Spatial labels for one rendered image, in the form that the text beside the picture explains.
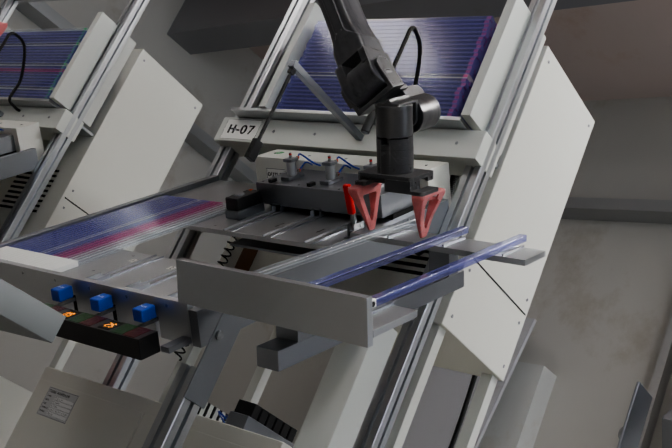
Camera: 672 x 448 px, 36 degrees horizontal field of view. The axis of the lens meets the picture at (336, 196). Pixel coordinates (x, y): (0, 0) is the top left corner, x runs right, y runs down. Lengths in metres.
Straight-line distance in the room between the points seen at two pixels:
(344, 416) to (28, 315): 0.48
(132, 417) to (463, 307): 0.73
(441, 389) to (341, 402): 3.26
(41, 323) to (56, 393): 0.90
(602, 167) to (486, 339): 3.03
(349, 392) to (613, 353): 3.28
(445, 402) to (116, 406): 2.76
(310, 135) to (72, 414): 0.82
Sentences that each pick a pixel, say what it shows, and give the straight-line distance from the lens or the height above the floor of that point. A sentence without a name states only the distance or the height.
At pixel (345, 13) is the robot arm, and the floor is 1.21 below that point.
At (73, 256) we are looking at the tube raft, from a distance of 2.05.
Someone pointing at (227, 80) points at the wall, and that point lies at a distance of 6.40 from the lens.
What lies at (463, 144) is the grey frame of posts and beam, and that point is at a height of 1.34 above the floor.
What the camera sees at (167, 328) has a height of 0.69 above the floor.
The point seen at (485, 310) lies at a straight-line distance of 2.33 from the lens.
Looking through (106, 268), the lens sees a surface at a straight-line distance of 1.98.
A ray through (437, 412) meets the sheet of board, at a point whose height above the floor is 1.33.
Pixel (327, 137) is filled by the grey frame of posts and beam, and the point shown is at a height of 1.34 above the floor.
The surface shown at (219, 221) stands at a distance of 2.20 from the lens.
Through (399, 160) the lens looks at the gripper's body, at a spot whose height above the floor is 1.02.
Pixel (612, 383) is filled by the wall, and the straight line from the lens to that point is 4.69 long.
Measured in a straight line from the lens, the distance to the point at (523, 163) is 2.41.
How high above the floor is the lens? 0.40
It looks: 20 degrees up
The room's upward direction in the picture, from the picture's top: 24 degrees clockwise
